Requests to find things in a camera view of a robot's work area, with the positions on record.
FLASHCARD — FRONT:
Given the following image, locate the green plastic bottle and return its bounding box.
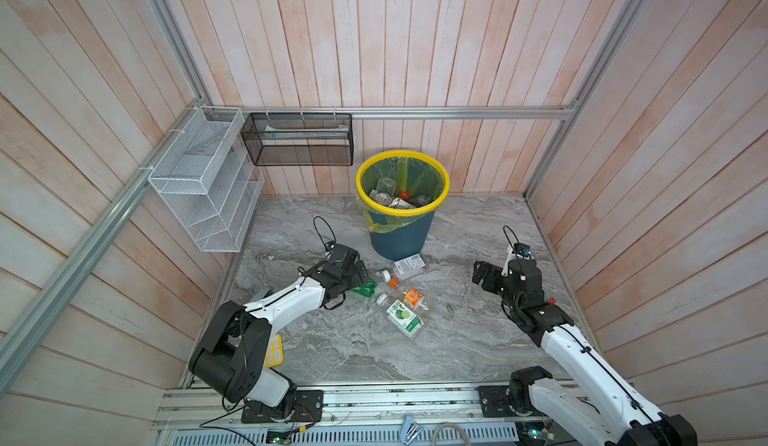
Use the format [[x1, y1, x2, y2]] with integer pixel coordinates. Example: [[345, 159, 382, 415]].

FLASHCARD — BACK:
[[351, 281, 377, 298]]

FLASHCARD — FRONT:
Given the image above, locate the orange label small bottle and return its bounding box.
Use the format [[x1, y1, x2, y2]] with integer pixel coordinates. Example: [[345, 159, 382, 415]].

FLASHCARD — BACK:
[[402, 288, 429, 311]]

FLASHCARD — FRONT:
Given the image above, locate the lime label juice bottle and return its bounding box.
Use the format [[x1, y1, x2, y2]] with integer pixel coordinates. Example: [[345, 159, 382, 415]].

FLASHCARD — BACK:
[[376, 294, 424, 339]]

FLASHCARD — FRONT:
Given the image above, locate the white label bottle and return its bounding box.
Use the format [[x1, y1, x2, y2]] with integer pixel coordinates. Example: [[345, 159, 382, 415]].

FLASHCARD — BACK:
[[388, 197, 414, 210]]

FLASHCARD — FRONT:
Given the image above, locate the clear bottle white cap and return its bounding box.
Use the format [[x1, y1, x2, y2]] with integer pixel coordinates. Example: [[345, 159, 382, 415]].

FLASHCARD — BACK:
[[369, 177, 397, 205]]

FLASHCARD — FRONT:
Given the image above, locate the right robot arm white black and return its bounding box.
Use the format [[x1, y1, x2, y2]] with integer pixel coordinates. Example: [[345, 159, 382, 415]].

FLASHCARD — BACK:
[[472, 253, 698, 445]]

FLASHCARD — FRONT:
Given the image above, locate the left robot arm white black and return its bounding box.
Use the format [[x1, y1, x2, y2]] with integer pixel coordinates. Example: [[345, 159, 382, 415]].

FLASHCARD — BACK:
[[188, 242, 370, 417]]

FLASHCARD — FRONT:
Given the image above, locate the teal bin with yellow rim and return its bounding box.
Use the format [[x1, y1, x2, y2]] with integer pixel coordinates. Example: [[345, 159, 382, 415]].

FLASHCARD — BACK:
[[355, 150, 451, 261]]

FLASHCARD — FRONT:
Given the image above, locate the yellow bin liner bag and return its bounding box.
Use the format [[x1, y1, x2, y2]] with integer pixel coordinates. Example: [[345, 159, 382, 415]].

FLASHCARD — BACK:
[[355, 150, 451, 234]]

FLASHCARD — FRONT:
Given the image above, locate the yellow calculator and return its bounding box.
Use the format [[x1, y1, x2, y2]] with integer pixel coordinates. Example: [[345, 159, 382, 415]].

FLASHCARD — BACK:
[[265, 334, 284, 368]]

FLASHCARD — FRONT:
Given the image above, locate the blue metal clip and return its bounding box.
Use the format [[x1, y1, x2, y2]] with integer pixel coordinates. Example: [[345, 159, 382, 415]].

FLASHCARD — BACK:
[[400, 414, 424, 446]]

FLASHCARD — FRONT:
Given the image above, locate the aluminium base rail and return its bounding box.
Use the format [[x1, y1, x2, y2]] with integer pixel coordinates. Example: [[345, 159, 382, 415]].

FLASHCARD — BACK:
[[151, 381, 569, 445]]

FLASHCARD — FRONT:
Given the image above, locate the black mesh wall basket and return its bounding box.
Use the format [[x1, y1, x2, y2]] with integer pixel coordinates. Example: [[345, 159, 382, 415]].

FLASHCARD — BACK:
[[241, 112, 354, 167]]

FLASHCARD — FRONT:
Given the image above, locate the white wire mesh shelf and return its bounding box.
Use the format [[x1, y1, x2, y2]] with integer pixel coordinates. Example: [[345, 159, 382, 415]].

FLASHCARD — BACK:
[[149, 107, 264, 253]]

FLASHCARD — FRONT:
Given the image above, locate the aluminium frame rail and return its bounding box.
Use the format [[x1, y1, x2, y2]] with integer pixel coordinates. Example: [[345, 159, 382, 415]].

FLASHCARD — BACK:
[[1, 0, 649, 395]]

